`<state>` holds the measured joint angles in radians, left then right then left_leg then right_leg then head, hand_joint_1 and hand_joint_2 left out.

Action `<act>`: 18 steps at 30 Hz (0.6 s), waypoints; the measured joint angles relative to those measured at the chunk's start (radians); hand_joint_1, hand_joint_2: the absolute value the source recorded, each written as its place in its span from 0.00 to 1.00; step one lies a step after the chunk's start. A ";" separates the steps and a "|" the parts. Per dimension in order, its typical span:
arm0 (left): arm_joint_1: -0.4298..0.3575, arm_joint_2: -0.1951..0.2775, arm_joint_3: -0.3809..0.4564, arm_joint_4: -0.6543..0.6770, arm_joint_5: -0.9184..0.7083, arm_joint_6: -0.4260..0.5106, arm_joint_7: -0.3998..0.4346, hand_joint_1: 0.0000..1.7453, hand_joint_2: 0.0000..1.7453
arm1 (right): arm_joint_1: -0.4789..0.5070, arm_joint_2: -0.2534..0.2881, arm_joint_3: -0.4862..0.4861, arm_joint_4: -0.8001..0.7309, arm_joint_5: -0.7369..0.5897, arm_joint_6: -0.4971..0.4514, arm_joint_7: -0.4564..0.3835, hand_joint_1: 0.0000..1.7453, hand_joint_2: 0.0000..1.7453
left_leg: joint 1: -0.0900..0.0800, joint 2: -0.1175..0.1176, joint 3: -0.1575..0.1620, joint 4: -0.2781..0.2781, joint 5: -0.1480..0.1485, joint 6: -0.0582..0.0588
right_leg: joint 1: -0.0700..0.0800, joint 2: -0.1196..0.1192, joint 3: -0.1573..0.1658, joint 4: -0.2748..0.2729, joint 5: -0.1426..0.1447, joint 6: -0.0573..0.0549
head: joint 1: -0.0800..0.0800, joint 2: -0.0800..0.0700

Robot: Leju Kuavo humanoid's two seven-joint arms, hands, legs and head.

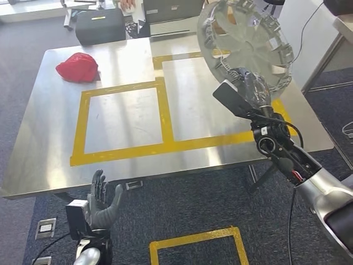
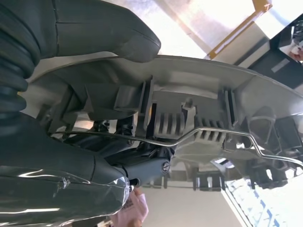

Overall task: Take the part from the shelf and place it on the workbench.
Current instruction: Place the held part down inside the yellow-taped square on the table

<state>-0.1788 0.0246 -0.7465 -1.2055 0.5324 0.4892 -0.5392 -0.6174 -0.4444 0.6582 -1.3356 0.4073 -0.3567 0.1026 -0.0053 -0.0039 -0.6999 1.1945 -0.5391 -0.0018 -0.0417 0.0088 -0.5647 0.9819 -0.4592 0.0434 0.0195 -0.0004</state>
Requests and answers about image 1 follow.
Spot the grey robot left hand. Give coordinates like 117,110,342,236
87,168,124,231

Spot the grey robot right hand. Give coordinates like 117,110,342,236
233,67,274,110

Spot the silver wheel hubcap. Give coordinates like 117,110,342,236
196,0,294,101

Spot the steel workbench table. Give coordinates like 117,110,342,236
0,34,335,201

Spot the brown cardboard box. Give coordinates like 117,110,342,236
212,4,238,36

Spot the white side panel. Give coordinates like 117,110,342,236
278,0,341,88

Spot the dark grey box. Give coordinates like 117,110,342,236
143,0,205,25

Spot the red cloth bundle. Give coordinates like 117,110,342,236
55,52,101,84

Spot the black carry case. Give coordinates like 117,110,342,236
75,8,127,47

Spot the person's hand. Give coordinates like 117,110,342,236
119,0,136,12

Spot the white desk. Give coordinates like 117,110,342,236
0,0,118,23

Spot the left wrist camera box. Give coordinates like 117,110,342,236
66,199,91,241

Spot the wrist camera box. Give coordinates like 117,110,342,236
212,79,259,120
66,199,91,241

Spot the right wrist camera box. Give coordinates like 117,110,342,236
212,79,259,120

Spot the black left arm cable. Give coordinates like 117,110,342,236
32,232,71,265

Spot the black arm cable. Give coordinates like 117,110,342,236
287,188,296,265
32,232,71,265

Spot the white floor cable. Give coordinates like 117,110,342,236
342,121,353,140

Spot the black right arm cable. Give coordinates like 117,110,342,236
287,188,296,265

